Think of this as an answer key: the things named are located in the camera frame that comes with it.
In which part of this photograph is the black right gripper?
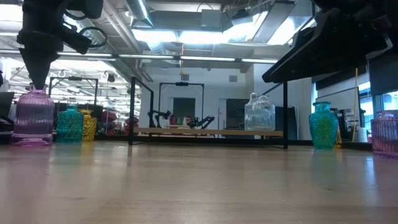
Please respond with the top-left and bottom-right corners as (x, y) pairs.
(262, 0), (398, 84)

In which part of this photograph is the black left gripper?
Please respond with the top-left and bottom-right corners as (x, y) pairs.
(17, 0), (68, 90)

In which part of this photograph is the purple round-shouldered ribbed vase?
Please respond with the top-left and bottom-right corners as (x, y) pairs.
(10, 86), (56, 146)

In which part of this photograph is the teal diamond-pattern square vase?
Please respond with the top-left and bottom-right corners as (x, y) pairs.
(56, 103), (85, 144)

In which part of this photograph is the teal textured urn-shaped vase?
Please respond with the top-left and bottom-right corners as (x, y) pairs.
(308, 101), (339, 151)

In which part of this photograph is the clear flat-shouldered ribbed vase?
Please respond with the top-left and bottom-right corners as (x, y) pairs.
(251, 95), (277, 131)

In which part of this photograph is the purple flat-shouldered ribbed vase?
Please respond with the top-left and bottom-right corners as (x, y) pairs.
(370, 109), (398, 159)

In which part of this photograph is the white board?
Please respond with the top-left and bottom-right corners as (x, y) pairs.
(315, 86), (361, 125)

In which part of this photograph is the black desk partition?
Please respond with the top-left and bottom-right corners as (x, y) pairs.
(54, 102), (104, 131)

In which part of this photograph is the black monitor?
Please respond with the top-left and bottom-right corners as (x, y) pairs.
(0, 91), (16, 118)

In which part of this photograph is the black roller blind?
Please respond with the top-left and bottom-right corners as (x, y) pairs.
(368, 58), (398, 96)

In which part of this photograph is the dark blue board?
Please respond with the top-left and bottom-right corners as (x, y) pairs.
(269, 105), (299, 141)

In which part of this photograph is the yellow diamond-pattern squat vase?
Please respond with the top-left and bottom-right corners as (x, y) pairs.
(78, 108), (98, 142)

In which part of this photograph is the red chair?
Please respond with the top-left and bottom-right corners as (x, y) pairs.
(102, 110), (118, 131)
(124, 116), (140, 135)

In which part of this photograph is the white paper roll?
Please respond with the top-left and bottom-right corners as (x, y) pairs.
(357, 127), (369, 143)

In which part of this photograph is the black cabinet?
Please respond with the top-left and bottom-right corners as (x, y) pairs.
(226, 98), (249, 131)

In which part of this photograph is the long ceiling light strip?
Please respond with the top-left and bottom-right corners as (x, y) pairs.
(0, 49), (280, 65)

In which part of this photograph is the grey ceiling box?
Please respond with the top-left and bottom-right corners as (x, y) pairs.
(201, 9), (223, 29)

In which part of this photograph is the dark grey door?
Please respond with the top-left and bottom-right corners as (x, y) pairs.
(172, 97), (197, 121)

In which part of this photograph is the black background rig frame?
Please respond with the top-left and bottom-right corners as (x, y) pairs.
(47, 76), (100, 108)
(157, 82), (205, 129)

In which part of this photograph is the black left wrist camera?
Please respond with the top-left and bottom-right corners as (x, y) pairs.
(60, 18), (94, 56)

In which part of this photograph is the yellow hanging cord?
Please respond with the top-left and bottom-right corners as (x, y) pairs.
(351, 67), (359, 142)

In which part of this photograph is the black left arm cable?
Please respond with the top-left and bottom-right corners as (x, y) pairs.
(63, 4), (109, 48)

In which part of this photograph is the silver spiral ceiling duct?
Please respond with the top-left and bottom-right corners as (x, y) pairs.
(125, 0), (155, 27)

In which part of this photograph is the black frame wooden shelf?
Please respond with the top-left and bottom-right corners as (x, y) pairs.
(128, 76), (289, 150)

